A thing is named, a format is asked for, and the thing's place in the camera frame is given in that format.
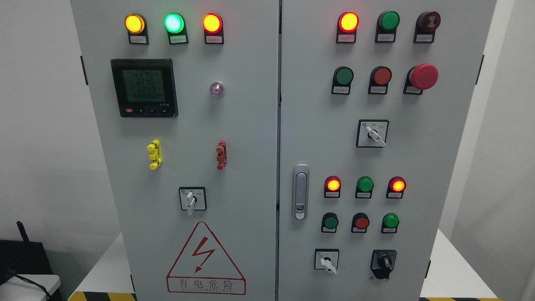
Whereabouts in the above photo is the white rotary switch door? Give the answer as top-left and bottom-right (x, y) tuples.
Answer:
(178, 186), (208, 217)

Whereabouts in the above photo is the green lit indicator light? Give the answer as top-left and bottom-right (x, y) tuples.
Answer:
(163, 12), (189, 45)

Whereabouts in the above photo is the yellow indicator light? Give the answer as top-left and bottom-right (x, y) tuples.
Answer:
(125, 13), (149, 45)

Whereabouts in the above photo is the red terminal connector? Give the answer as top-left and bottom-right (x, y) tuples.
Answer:
(216, 140), (227, 170)

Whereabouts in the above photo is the red lit indicator lower left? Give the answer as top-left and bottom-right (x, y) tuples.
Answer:
(324, 176), (341, 198)

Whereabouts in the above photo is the red lit indicator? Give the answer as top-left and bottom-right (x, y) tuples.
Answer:
(386, 176), (407, 199)
(324, 176), (341, 198)
(336, 11), (359, 43)

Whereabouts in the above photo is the clear small light bulb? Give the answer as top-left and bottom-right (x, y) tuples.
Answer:
(209, 81), (225, 97)

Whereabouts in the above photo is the green push button lower left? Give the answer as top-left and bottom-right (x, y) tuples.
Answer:
(321, 213), (339, 234)

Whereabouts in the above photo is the green push button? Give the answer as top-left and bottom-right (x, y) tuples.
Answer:
(321, 213), (339, 234)
(381, 213), (400, 234)
(331, 66), (354, 95)

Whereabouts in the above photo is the grey left cabinet door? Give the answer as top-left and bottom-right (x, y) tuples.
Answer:
(71, 0), (279, 301)

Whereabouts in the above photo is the grey cabinet door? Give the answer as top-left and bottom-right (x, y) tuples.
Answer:
(71, 0), (279, 301)
(278, 0), (496, 301)

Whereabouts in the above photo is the green indicator lower middle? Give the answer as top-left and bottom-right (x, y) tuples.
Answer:
(355, 176), (374, 199)

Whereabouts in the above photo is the green push button upper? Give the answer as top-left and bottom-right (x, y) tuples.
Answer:
(331, 66), (354, 95)

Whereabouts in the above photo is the yellow terminal connector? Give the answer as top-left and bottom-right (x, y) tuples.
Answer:
(147, 139), (162, 170)

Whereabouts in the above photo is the red push button lower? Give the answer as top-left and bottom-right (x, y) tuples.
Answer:
(351, 213), (369, 233)

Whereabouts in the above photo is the red push button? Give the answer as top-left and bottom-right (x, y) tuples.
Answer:
(367, 66), (392, 95)
(351, 213), (369, 233)

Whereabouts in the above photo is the grey right cabinet door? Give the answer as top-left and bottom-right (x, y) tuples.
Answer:
(278, 0), (496, 301)

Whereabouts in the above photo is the red high voltage warning sticker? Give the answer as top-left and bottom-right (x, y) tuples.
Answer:
(166, 221), (246, 295)

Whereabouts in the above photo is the red lit indicator lower right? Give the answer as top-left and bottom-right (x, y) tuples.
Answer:
(386, 176), (407, 199)

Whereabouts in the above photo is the red push button upper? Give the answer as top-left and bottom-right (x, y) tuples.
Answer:
(367, 66), (392, 95)

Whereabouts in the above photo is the black digital power meter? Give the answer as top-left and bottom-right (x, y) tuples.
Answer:
(110, 59), (178, 118)

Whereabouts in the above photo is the red indicator light left door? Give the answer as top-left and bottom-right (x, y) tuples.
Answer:
(202, 12), (224, 44)

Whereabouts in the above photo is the green push button lower right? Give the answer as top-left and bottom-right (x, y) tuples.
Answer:
(381, 213), (400, 234)

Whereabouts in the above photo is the red lit indicator top right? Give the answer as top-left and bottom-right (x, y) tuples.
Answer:
(336, 11), (359, 43)

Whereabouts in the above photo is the red emergency stop button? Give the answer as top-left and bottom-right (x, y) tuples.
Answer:
(403, 63), (439, 95)

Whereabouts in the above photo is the green unlit indicator top right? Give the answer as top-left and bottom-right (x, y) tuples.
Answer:
(375, 11), (400, 43)

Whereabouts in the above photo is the dark red buzzer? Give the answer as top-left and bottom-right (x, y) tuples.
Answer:
(413, 11), (441, 43)

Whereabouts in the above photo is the white cabinet base platform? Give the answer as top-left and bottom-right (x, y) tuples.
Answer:
(69, 231), (499, 301)

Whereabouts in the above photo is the black box with antenna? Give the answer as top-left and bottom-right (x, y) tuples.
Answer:
(0, 221), (53, 284)

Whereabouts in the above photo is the silver door latch handle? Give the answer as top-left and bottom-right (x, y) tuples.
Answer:
(292, 164), (310, 220)

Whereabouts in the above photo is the white rotary switch upper right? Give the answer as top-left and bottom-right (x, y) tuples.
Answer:
(356, 119), (389, 148)

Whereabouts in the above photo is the white rotary switch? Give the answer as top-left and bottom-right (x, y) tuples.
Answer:
(356, 119), (389, 148)
(314, 248), (339, 275)

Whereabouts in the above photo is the white rotary switch lower right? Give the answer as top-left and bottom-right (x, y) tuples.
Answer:
(314, 248), (339, 275)

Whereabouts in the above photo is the black selector knob switch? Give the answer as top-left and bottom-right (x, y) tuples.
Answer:
(369, 250), (397, 280)

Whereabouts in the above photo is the white device with cable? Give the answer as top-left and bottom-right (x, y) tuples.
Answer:
(0, 274), (61, 301)

